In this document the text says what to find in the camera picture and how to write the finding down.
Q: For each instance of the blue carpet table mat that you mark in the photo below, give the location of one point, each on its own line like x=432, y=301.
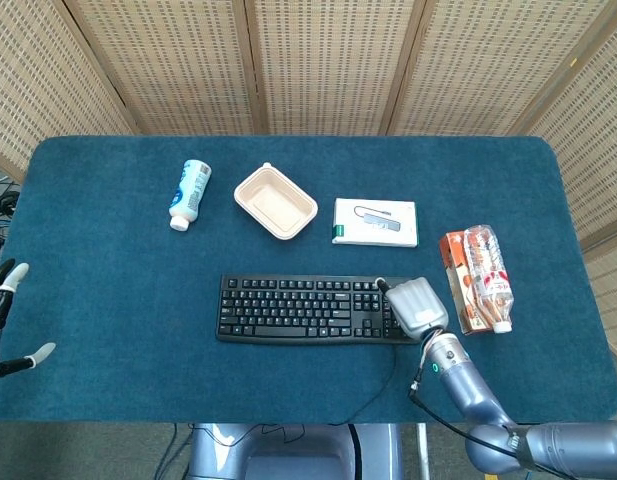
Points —
x=113, y=300

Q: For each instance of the clear plastic bottle, red label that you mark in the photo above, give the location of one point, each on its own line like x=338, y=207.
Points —
x=488, y=275

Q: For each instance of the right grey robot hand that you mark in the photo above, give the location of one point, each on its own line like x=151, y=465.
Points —
x=418, y=305

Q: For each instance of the white usb hub box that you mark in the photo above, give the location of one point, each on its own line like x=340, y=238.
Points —
x=375, y=235

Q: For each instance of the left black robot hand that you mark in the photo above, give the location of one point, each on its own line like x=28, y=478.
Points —
x=8, y=285

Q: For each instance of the grey-blue robot torso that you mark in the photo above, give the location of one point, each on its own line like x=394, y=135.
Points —
x=288, y=455

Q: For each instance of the beige rectangular food container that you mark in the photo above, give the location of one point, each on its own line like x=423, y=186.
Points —
x=275, y=202

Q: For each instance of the black computer keyboard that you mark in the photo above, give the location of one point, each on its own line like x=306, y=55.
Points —
x=288, y=310

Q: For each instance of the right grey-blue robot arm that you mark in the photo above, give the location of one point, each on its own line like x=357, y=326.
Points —
x=468, y=385

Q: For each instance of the white table leg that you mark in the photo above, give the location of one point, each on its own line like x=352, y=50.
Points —
x=423, y=450

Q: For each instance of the white bottle with blue label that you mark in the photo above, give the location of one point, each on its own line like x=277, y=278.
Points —
x=190, y=195

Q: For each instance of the woven bamboo folding screen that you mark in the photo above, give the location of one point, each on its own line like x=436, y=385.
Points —
x=328, y=60

